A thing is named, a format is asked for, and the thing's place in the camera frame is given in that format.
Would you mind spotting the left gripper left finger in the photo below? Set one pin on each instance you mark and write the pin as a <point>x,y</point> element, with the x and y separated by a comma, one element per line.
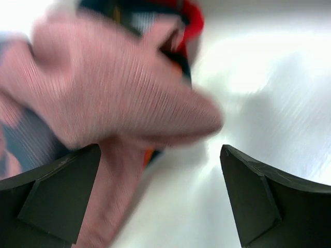
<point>45,207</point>

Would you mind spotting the pink patterned pillowcase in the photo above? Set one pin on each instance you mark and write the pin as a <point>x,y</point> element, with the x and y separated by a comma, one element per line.
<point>111,73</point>

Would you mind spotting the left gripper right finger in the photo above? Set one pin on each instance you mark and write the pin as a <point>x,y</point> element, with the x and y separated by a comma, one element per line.
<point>272,208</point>

